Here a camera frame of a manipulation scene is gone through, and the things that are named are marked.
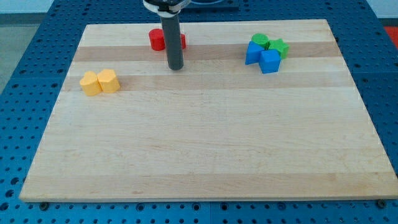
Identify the blue triangle block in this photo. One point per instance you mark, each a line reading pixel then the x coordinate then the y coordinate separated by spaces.
pixel 253 53

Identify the blue cube block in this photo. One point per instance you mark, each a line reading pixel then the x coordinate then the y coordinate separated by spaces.
pixel 269 61

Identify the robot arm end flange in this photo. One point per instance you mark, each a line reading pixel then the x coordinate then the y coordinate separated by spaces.
pixel 165 8

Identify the wooden board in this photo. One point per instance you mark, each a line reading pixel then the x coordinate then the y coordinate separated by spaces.
pixel 216 130

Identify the red block behind tool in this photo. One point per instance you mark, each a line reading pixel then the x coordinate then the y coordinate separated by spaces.
pixel 183 41

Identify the red cylinder block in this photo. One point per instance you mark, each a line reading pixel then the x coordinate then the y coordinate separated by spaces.
pixel 156 37

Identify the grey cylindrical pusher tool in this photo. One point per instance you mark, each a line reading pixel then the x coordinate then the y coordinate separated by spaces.
pixel 173 44

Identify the green cylinder block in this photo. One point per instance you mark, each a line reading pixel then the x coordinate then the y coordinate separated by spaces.
pixel 261 39

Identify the yellow hexagon block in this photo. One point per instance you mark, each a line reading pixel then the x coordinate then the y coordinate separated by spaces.
pixel 108 81

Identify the green star block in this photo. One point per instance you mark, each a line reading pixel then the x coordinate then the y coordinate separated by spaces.
pixel 280 46

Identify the yellow heart block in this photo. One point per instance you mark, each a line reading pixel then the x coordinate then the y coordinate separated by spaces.
pixel 89 84

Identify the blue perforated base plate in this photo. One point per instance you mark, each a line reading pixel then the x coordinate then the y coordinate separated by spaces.
pixel 29 96

